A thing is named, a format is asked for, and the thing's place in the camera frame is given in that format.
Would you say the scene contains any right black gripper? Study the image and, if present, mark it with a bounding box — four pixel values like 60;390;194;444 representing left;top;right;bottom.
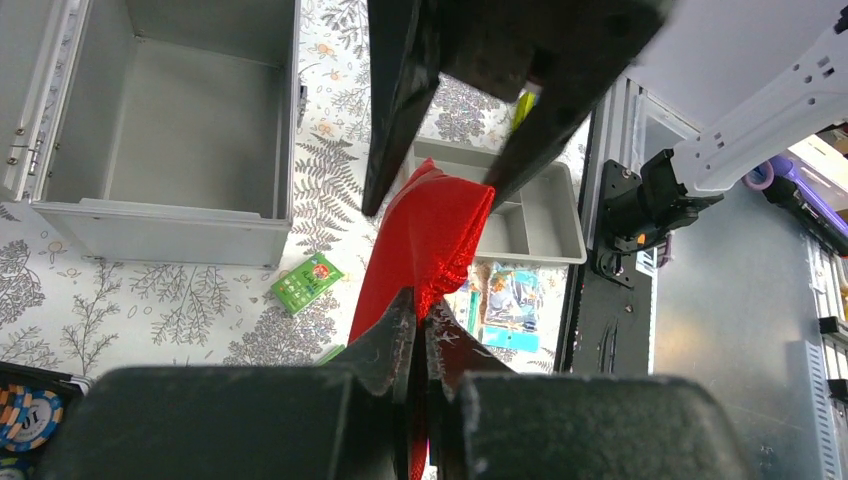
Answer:
361;0;675;217

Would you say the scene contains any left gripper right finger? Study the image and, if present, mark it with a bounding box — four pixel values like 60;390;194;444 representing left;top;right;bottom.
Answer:
424;304;749;479

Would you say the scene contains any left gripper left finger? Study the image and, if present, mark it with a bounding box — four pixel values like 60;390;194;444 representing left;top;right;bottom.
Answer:
36;288;416;479

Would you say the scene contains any red first aid pouch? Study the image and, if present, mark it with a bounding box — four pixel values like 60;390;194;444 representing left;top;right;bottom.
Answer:
338;160;505;479

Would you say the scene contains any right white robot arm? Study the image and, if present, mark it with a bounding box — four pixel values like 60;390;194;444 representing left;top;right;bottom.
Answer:
361;1;847;253

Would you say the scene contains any grey metal medicine box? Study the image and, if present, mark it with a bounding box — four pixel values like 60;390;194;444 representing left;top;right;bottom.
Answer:
1;0;300;268

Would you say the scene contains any green small box lower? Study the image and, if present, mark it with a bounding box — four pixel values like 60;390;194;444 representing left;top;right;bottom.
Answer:
314;345;347;366

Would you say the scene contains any green small box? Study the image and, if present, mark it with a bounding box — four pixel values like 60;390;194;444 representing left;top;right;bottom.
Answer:
270;253;343;314
314;345;347;366

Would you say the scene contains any grey plastic divider tray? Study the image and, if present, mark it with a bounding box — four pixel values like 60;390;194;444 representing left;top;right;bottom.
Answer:
401;138;587;265

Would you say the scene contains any green small box upper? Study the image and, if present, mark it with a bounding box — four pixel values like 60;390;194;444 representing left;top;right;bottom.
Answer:
270;253;343;314

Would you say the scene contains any floral table mat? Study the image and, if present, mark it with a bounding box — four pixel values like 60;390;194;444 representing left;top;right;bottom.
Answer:
0;0;594;376

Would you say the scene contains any black poker chip case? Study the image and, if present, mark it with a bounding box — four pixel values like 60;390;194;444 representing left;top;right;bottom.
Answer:
1;362;91;480

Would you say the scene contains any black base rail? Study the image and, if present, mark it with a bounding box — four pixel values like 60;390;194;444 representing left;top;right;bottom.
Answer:
553;77;655;376

